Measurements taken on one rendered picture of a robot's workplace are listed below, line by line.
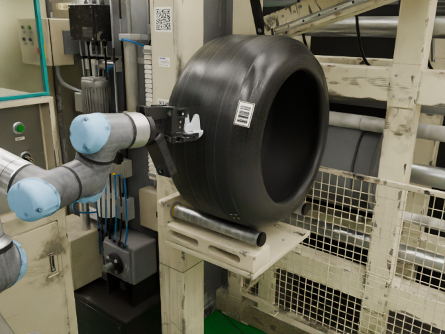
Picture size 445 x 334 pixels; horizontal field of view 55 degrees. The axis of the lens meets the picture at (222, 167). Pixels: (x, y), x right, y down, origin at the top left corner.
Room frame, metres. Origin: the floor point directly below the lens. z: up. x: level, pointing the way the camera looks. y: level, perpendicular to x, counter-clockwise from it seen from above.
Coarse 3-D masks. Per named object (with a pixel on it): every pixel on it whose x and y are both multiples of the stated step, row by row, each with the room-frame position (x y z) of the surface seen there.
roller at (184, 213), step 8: (176, 208) 1.31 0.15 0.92; (184, 208) 1.30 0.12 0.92; (176, 216) 1.30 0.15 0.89; (184, 216) 1.28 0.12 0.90; (192, 216) 1.26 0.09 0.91; (200, 216) 1.25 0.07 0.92; (208, 216) 1.24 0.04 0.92; (200, 224) 1.24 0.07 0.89; (208, 224) 1.22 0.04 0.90; (216, 224) 1.20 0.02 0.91; (224, 224) 1.19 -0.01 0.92; (232, 224) 1.18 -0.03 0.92; (224, 232) 1.18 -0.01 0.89; (232, 232) 1.16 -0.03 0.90; (240, 232) 1.15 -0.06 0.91; (248, 232) 1.14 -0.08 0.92; (256, 232) 1.13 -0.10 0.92; (240, 240) 1.15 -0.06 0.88; (248, 240) 1.13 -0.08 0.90; (256, 240) 1.11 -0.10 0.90; (264, 240) 1.13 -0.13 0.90
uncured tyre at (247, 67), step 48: (240, 48) 1.18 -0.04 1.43; (288, 48) 1.20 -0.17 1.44; (192, 96) 1.13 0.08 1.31; (240, 96) 1.06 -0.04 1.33; (288, 96) 1.54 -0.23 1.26; (192, 144) 1.09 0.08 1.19; (240, 144) 1.03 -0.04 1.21; (288, 144) 1.52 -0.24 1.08; (192, 192) 1.13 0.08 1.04; (240, 192) 1.04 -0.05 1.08; (288, 192) 1.39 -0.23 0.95
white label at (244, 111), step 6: (240, 102) 1.05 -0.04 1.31; (246, 102) 1.05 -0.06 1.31; (240, 108) 1.04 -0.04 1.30; (246, 108) 1.04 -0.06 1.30; (252, 108) 1.04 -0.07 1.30; (240, 114) 1.04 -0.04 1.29; (246, 114) 1.04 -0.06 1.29; (234, 120) 1.04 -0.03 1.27; (240, 120) 1.03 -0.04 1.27; (246, 120) 1.03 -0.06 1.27; (246, 126) 1.02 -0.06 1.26
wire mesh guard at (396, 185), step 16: (352, 176) 1.44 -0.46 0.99; (368, 176) 1.42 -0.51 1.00; (352, 192) 1.45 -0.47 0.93; (432, 192) 1.28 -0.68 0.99; (384, 208) 1.37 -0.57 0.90; (432, 208) 1.28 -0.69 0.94; (288, 224) 1.60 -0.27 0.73; (336, 224) 1.48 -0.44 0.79; (304, 256) 1.55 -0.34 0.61; (352, 256) 1.43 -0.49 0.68; (368, 256) 1.40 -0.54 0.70; (384, 272) 1.36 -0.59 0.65; (240, 288) 1.72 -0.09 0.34; (256, 288) 1.68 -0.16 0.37; (336, 288) 1.46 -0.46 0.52; (400, 288) 1.32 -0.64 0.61; (272, 304) 1.63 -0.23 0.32; (304, 304) 1.54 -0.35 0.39; (416, 304) 1.28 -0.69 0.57; (304, 320) 1.52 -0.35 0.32; (352, 320) 1.41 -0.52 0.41; (400, 320) 1.31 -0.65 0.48; (432, 320) 1.25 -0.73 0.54
